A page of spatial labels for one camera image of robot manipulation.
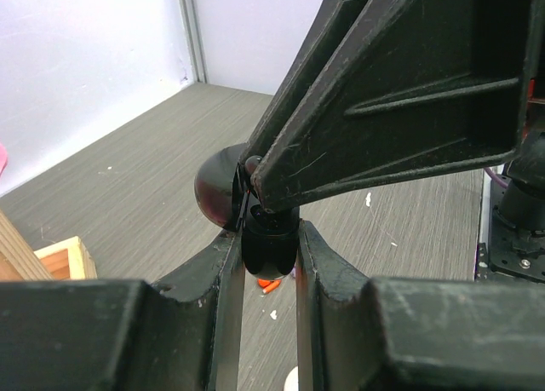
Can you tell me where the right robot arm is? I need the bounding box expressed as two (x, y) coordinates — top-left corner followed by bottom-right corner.
(232, 0), (544, 226)

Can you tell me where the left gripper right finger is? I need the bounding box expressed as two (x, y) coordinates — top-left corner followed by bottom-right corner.
(295, 221), (382, 390)

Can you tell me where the black earbud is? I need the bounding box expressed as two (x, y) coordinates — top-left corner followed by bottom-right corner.
(244, 155), (262, 175)

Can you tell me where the pink t-shirt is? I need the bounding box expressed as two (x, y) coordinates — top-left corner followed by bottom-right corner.
(0, 144), (9, 175)

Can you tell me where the wooden clothes rack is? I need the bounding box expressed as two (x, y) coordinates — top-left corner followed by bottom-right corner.
(1, 213), (98, 282)

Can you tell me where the black earbud case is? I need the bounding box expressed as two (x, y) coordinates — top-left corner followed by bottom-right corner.
(194, 144), (300, 280)

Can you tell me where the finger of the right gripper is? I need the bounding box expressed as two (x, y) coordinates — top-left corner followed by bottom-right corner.
(240, 0), (369, 164)
(251, 0), (536, 212)

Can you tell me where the white earbud case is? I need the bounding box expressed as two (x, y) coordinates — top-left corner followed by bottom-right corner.
(283, 366), (299, 391)

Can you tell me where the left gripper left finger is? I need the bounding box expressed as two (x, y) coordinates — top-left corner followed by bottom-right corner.
(152, 231), (244, 390)

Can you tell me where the orange earbud lower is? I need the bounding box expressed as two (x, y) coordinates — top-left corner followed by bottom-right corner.
(256, 279), (282, 296)

